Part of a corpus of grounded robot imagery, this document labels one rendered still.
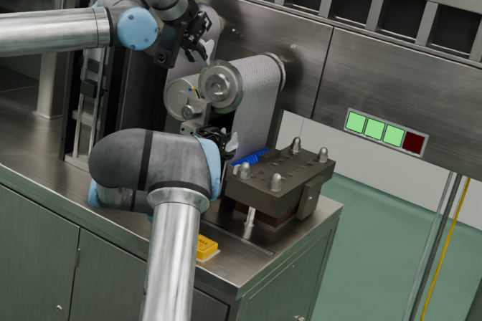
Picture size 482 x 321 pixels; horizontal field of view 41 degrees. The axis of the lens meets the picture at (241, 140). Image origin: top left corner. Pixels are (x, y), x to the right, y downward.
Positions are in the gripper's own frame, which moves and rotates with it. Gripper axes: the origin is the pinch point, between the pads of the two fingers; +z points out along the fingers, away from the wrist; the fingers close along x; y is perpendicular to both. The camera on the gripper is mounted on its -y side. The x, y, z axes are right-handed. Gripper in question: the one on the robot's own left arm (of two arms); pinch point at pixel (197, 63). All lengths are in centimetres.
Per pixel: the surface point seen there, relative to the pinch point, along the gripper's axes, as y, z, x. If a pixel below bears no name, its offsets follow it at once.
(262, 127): 4.7, 41.7, -4.5
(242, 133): -2.4, 32.0, -4.5
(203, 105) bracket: -3.1, 19.1, 3.8
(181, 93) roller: -1.1, 21.7, 13.5
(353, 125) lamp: 18, 48, -28
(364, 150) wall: 100, 284, 31
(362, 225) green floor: 45, 264, 6
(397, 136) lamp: 19, 47, -41
